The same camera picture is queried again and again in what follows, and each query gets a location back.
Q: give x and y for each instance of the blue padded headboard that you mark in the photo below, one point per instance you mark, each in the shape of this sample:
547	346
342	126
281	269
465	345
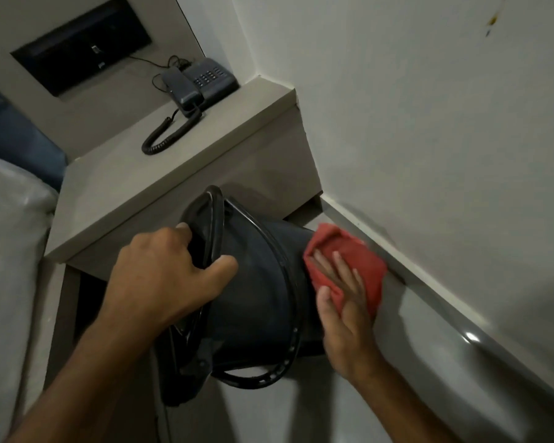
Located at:
18	138

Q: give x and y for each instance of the red cleaning cloth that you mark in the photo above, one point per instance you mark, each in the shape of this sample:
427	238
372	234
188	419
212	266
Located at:
346	246

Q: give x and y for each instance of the dark grey telephone base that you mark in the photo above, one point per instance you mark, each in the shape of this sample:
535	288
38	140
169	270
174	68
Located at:
214	80

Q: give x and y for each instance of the person's right hand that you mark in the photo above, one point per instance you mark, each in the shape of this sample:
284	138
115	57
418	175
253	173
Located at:
348	332

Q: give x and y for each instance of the person's left hand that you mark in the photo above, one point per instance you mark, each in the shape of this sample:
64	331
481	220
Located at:
152	276

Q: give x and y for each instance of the person's left thumb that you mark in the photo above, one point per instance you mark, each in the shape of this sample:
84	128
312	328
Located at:
217	271

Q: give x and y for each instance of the black plastic bucket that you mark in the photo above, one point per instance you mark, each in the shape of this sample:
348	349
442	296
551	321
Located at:
254	290

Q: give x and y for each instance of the person's right middle finger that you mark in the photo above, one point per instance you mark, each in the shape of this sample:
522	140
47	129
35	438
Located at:
342	272

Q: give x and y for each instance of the person's right forearm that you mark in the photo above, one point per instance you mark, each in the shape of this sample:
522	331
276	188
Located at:
392	405

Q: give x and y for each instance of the person's right thumb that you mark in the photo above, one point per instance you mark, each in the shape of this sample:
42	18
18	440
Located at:
327	306

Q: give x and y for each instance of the dark grey telephone handset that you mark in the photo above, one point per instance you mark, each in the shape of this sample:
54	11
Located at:
180	89

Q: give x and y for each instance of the grey bedside table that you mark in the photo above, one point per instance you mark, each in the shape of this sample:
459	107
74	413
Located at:
175	170

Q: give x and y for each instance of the person's left forearm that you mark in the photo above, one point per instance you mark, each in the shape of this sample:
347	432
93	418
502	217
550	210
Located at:
92	387

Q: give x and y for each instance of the black wall control panel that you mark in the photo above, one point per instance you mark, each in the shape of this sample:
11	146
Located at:
81	41

